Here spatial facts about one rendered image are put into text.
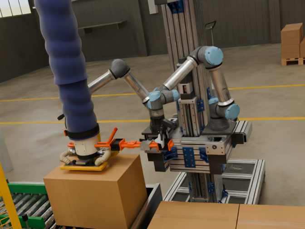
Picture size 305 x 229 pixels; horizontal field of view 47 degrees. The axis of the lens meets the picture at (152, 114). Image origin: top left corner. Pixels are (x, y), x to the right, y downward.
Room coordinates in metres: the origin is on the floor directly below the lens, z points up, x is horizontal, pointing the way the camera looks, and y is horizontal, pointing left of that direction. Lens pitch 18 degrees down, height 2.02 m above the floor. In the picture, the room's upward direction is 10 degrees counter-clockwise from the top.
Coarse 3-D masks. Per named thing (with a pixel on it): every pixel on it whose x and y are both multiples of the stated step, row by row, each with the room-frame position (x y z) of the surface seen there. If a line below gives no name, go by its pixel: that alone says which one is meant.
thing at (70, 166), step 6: (72, 162) 2.33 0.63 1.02; (90, 162) 2.23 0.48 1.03; (60, 168) 2.29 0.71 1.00; (66, 168) 2.27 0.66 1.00; (72, 168) 2.25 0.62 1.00; (78, 168) 2.23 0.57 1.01; (84, 168) 2.21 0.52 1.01; (90, 168) 2.19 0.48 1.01; (96, 168) 2.17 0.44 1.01; (102, 168) 2.17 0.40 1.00
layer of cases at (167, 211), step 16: (160, 208) 2.28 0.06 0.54; (176, 208) 2.25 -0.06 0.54; (192, 208) 2.21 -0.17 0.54; (208, 208) 2.18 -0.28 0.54; (224, 208) 2.15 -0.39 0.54; (240, 208) 2.11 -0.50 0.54; (256, 208) 2.08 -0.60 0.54; (272, 208) 2.05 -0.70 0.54; (288, 208) 2.02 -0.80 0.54; (304, 208) 1.99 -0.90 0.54; (160, 224) 2.08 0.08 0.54; (176, 224) 2.05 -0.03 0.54; (192, 224) 2.02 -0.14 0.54; (208, 224) 1.99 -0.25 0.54; (224, 224) 1.97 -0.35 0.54; (240, 224) 1.94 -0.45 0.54; (256, 224) 1.91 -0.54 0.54; (272, 224) 1.88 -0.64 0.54; (288, 224) 1.86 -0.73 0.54; (304, 224) 1.83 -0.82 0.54
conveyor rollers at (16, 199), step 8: (0, 200) 2.87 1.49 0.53; (16, 200) 2.80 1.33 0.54; (24, 200) 2.77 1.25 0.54; (32, 200) 2.74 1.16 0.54; (40, 200) 2.71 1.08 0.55; (48, 200) 2.68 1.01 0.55; (16, 208) 2.67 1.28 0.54; (24, 208) 2.63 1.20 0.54; (32, 208) 2.60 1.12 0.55; (40, 208) 2.58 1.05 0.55; (32, 216) 2.47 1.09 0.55; (40, 216) 2.45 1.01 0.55; (48, 216) 2.48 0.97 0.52; (48, 224) 2.34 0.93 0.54
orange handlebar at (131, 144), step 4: (68, 144) 2.39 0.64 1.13; (72, 144) 2.38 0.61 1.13; (96, 144) 2.30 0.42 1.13; (100, 144) 2.28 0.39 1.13; (104, 144) 2.27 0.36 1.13; (108, 144) 2.26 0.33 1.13; (124, 144) 2.21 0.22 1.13; (128, 144) 2.19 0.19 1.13; (132, 144) 2.18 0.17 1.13; (136, 144) 2.18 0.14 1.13; (152, 144) 2.13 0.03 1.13; (156, 144) 2.12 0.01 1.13; (172, 144) 2.09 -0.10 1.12; (128, 148) 2.19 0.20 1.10; (132, 148) 2.18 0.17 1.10
